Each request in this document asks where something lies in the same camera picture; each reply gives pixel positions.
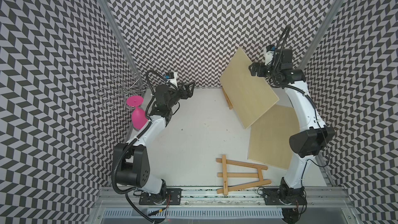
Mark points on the small wooden easel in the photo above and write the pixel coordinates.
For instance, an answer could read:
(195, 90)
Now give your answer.
(230, 106)

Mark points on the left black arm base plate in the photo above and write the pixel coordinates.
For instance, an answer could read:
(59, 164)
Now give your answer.
(172, 196)

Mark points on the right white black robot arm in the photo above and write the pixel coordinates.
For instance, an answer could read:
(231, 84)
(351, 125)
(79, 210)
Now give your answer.
(314, 134)

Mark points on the plywood board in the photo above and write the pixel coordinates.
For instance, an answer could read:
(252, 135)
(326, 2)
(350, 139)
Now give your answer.
(251, 96)
(269, 137)

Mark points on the metal wire glass rack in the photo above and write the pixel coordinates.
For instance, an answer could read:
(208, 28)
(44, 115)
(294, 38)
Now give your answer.
(121, 92)

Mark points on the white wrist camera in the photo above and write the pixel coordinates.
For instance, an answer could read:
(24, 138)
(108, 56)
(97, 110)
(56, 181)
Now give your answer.
(172, 77)
(269, 54)

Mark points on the pink plastic wine glass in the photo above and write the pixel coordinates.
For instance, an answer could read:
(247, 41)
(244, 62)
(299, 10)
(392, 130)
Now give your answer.
(138, 115)

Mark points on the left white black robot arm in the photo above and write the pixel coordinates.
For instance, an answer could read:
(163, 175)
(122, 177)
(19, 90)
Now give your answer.
(131, 167)

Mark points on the aluminium front rail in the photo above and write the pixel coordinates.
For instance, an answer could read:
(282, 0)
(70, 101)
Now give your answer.
(203, 205)

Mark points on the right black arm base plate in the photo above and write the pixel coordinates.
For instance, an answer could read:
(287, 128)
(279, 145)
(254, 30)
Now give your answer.
(288, 197)

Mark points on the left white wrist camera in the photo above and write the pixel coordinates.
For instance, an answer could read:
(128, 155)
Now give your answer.
(172, 77)

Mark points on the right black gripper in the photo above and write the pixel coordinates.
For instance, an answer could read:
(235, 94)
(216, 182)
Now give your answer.
(260, 66)

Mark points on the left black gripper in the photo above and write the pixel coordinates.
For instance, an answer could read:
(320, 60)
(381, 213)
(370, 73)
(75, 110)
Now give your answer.
(188, 93)

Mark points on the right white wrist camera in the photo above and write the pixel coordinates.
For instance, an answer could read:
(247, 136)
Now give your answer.
(269, 54)

